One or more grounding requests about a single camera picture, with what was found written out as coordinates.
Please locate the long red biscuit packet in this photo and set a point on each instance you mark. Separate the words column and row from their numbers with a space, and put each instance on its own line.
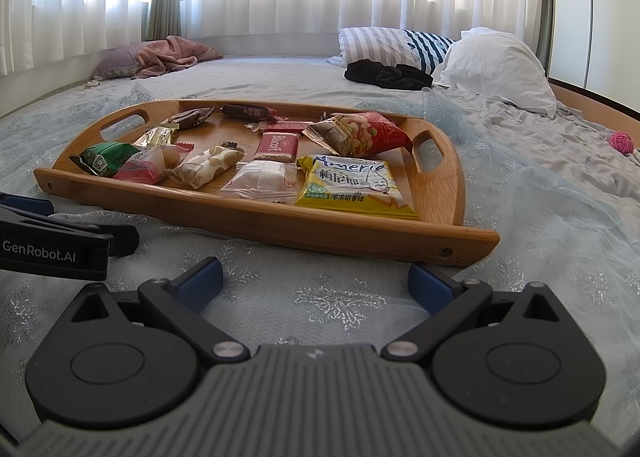
column 285, row 127

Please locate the wooden bed headboard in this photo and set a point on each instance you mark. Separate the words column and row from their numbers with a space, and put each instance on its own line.
column 600, row 99

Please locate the wooden tray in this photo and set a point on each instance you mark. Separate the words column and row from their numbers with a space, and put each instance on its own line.
column 310, row 232

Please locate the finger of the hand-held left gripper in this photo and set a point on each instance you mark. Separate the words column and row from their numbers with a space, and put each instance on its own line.
column 25, row 203
column 120, row 239

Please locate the striped pillow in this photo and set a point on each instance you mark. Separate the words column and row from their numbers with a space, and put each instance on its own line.
column 380, row 44

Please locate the white pillow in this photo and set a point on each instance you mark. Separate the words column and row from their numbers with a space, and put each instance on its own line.
column 495, row 64

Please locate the brown snack packet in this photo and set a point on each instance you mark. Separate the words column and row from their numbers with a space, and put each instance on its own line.
column 192, row 117

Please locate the yellow snack packet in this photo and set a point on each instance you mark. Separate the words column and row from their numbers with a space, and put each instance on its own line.
column 355, row 184

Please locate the red brown wafer packet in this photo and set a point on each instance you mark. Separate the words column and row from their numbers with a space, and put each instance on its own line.
column 247, row 112

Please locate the gold snack packet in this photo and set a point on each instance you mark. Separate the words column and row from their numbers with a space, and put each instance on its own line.
column 157, row 137

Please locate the white snack packet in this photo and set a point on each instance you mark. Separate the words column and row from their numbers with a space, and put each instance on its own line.
column 260, row 180

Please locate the pink snack packet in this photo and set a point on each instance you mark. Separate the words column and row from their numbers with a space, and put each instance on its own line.
column 140, row 167

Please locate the grey bed sheet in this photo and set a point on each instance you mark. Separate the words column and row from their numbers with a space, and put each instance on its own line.
column 540, row 137

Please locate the small red biscuit packet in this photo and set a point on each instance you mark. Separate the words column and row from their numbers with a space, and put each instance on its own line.
column 276, row 146

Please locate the light blue snowflake bedspread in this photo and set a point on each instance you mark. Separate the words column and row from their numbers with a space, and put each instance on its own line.
column 540, row 247

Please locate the purple pillow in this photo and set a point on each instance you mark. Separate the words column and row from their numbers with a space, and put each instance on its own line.
column 117, row 62

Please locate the pink yarn ball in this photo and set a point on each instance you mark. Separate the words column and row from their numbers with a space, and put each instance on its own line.
column 621, row 142

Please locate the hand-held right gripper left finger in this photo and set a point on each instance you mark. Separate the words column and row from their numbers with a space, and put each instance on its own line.
column 200, row 284

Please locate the pink blanket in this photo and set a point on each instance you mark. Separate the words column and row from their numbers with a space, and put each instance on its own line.
column 170, row 54

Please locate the white brown snack bar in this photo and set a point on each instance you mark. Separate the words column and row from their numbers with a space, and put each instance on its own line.
column 207, row 164

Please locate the red peanut packet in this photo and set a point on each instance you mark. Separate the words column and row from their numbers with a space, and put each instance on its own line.
column 365, row 132

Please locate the black cloth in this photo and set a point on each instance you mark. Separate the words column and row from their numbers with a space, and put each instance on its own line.
column 385, row 74

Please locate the green snack packet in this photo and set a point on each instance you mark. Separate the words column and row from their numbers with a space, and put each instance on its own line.
column 102, row 157

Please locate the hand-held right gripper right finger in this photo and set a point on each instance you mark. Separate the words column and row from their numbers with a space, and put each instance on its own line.
column 430, row 286

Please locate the white wardrobe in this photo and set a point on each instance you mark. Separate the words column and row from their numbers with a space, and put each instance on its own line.
column 600, row 12

